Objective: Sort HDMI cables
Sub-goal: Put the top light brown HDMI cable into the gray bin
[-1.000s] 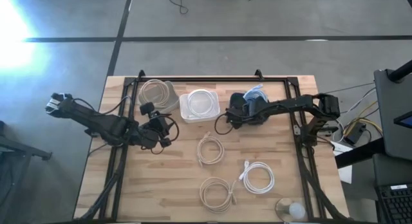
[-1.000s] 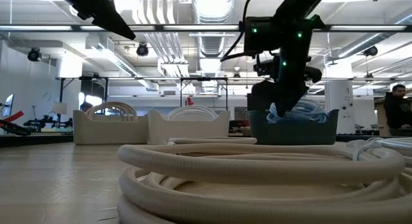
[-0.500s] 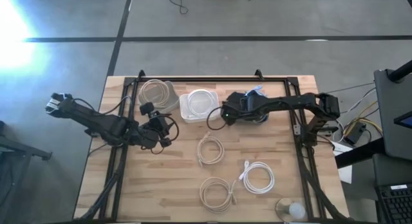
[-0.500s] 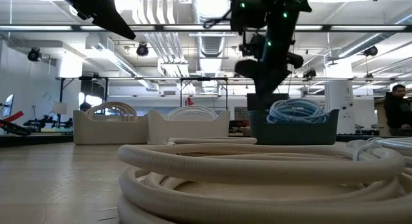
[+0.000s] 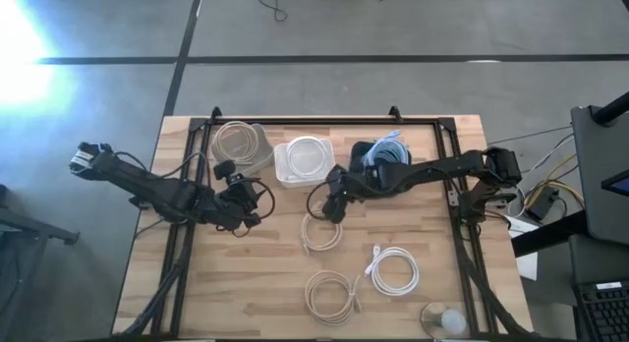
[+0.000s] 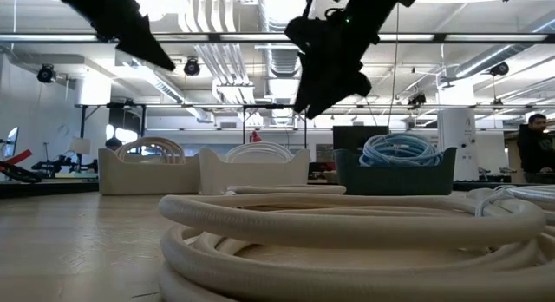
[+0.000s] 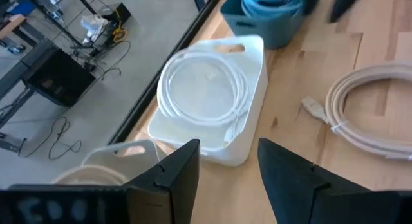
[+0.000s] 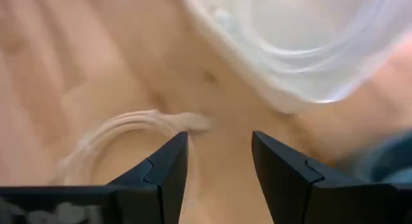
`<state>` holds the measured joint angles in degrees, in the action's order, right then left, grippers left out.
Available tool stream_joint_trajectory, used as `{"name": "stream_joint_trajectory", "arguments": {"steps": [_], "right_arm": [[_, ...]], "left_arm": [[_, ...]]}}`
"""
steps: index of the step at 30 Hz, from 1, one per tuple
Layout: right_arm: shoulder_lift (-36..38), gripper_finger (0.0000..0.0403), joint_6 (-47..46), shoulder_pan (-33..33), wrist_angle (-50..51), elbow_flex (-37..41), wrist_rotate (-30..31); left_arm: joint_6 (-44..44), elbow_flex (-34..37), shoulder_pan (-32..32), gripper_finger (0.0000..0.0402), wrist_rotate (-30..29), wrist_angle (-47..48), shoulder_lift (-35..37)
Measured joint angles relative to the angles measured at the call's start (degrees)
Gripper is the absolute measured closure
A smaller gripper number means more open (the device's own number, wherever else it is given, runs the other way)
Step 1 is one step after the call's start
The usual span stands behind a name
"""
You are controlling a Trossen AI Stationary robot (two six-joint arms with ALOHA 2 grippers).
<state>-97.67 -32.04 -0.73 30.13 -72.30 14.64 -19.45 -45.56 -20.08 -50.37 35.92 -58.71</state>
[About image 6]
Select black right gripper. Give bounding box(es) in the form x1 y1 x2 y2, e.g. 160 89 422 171
284 0 382 121

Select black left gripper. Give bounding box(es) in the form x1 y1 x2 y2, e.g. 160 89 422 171
51 0 177 73

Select light blue cable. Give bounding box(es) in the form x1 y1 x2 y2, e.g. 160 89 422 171
362 152 443 167
358 143 444 164
366 132 434 154

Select beige cable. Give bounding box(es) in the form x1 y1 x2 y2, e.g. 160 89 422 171
114 136 186 165
156 184 555 302

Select black background monitor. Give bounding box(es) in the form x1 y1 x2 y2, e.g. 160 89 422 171
332 125 390 152

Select dark green plastic bin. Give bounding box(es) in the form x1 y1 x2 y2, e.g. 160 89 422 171
332 146 458 197

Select white lampshade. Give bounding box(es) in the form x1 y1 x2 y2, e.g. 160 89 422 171
69 137 92 155

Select white plastic bin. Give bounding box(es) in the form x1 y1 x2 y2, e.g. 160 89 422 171
199 147 311 196

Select white room column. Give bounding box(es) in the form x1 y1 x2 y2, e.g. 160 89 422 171
436 87 478 181

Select beige plastic bin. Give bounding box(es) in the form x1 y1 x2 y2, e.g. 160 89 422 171
97 147 201 196

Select background computer monitor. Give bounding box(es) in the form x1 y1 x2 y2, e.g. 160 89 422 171
3 126 21 161

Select silver ceiling air duct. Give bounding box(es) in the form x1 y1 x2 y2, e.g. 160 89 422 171
256 0 304 77
450 10 555 80

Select black background rig frame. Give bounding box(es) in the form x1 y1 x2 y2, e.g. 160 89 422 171
75 102 309 152

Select black aluminium table frame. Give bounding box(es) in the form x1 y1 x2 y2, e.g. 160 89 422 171
0 179 555 200

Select red strap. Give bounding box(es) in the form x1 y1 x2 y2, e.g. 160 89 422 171
0 148 34 167

